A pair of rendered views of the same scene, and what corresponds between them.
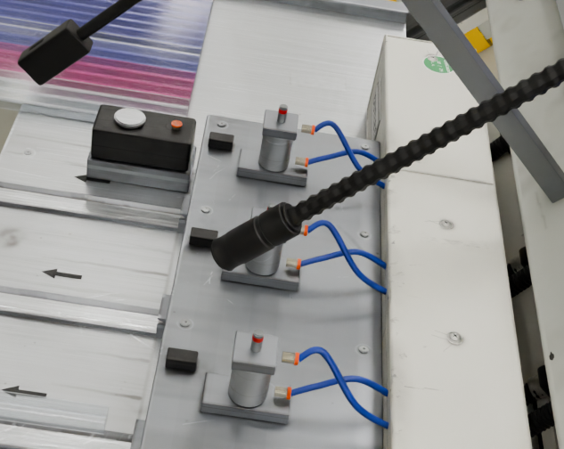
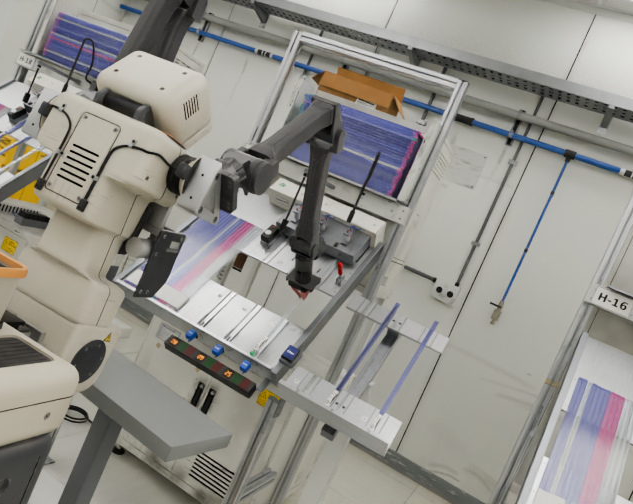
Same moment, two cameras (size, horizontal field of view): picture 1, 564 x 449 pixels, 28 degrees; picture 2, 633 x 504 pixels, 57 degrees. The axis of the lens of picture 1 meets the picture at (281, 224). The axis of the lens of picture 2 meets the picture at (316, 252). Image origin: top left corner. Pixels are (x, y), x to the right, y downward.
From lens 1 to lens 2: 1.73 m
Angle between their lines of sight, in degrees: 41
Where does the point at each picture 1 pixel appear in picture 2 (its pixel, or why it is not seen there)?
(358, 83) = (259, 199)
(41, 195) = (270, 255)
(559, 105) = not seen: hidden behind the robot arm
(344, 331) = (338, 226)
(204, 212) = not seen: hidden behind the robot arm
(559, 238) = (341, 192)
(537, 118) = not seen: hidden behind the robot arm
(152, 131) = (273, 230)
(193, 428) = (348, 248)
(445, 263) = (334, 208)
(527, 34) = (288, 169)
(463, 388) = (359, 218)
